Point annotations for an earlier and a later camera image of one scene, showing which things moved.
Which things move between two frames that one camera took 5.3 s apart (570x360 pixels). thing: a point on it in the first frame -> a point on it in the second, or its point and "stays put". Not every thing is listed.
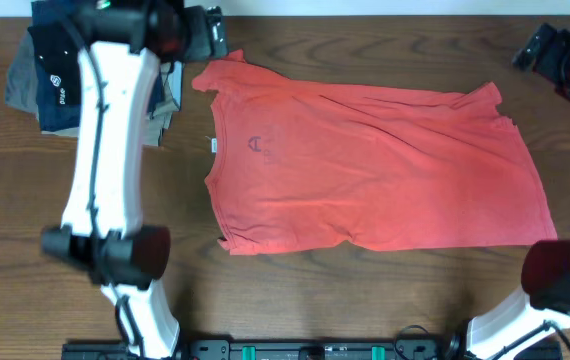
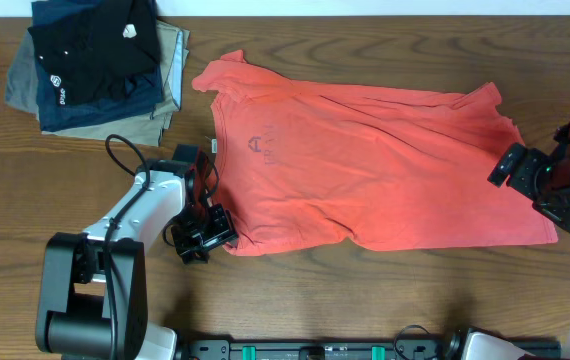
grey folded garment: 22,77 stays put
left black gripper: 200,24 -> 224,230
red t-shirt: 294,165 stays put
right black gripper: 561,43 -> 565,216
